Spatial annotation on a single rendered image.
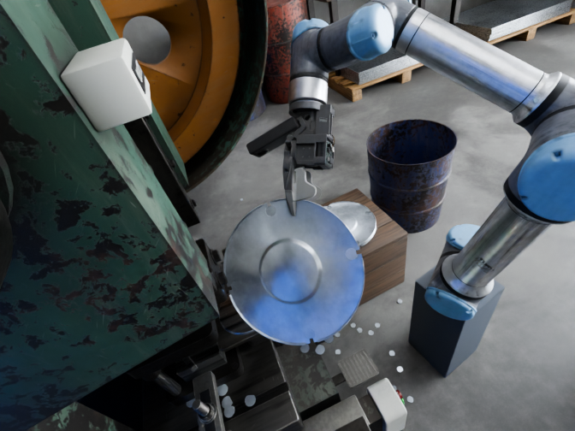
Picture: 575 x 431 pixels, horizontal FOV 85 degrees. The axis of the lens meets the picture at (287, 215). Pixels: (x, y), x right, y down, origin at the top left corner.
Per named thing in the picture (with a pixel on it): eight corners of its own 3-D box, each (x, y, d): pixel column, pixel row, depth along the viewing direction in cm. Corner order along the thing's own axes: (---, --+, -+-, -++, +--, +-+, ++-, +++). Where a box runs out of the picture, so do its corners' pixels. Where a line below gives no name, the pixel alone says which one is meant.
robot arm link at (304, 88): (283, 79, 59) (297, 95, 66) (281, 103, 59) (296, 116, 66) (323, 74, 56) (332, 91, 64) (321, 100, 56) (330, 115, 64)
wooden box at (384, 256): (360, 234, 180) (357, 187, 157) (405, 280, 153) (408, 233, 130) (299, 265, 174) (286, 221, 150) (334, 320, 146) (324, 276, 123)
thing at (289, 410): (247, 268, 95) (241, 256, 91) (305, 428, 62) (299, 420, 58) (151, 310, 91) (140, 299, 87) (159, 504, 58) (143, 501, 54)
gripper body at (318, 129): (324, 166, 56) (328, 98, 56) (279, 166, 59) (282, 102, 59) (333, 172, 63) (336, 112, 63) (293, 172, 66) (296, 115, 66)
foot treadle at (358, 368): (365, 353, 122) (364, 347, 118) (380, 378, 114) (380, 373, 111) (223, 425, 114) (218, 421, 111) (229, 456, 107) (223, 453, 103)
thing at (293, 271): (386, 327, 57) (386, 328, 56) (248, 355, 66) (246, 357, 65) (336, 178, 59) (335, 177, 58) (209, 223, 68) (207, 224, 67)
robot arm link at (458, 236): (491, 256, 92) (503, 224, 83) (481, 292, 85) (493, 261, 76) (447, 244, 98) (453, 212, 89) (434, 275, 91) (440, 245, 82)
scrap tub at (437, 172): (412, 180, 205) (417, 110, 173) (461, 217, 174) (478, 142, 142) (356, 203, 200) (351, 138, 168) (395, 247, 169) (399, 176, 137)
